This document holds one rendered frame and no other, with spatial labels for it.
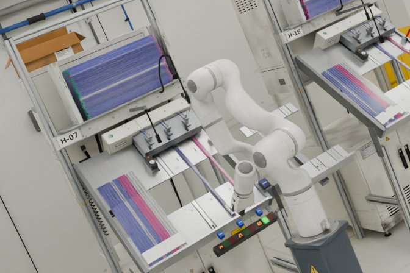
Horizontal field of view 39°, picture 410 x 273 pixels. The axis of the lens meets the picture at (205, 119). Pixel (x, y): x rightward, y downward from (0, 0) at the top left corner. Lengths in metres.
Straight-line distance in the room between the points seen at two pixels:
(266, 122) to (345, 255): 0.58
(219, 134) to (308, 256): 0.59
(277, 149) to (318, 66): 1.44
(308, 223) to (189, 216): 0.70
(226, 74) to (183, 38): 2.52
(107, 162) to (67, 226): 1.59
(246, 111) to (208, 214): 0.71
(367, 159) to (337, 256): 1.35
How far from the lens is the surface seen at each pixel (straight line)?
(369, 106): 3.26
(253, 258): 3.12
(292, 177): 2.12
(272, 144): 2.07
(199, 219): 2.68
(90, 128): 2.91
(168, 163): 2.88
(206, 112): 2.33
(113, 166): 2.89
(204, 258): 2.99
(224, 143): 2.34
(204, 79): 2.18
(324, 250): 2.18
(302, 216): 2.18
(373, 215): 3.60
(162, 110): 3.01
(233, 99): 2.17
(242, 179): 2.33
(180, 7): 4.78
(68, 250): 4.47
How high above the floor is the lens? 1.57
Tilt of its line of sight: 8 degrees down
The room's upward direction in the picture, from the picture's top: 23 degrees counter-clockwise
